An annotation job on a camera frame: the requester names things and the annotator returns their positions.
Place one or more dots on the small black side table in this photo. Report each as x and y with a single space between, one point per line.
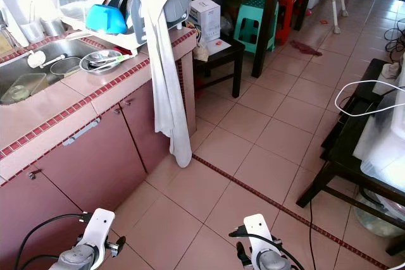
218 58

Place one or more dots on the yellow sponge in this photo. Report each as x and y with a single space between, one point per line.
5 42

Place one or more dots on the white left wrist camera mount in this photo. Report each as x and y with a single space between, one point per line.
103 222

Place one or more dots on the white plastic scoop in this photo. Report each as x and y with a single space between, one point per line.
37 59

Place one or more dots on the white plastic tub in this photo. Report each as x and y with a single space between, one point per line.
380 143

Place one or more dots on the stainless steel sink basin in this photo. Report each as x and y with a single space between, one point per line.
25 71

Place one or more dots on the white dish rack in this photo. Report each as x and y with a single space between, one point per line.
101 37

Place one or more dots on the pink kitchen cabinet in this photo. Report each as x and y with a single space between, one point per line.
101 162

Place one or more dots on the clear lidded storage box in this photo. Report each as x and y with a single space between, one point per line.
74 6

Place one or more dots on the clear plastic food container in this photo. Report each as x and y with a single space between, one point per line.
25 88

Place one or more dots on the dark red rag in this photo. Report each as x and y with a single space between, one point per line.
305 47

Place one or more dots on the red plastic stool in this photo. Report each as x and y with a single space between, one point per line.
288 4

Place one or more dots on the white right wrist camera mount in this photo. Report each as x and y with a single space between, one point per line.
257 229

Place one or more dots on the white hanging towel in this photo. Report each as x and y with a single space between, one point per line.
164 80

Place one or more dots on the blue plastic bowl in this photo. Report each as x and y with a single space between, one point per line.
106 19

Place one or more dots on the round steel dish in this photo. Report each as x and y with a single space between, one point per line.
101 62

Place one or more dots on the green plastic stool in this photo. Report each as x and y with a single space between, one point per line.
253 14

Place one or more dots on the white paper sheet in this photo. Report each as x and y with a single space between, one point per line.
215 45

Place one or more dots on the black wooden stand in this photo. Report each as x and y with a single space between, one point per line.
348 150

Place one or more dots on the large glass jar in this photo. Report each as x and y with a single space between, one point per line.
376 219

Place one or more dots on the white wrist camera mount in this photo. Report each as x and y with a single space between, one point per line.
257 229
103 222

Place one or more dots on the white carton box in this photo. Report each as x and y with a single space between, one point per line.
204 18

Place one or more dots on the small steel pot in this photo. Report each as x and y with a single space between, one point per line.
66 66

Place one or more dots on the steel cup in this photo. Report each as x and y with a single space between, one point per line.
31 31
54 26

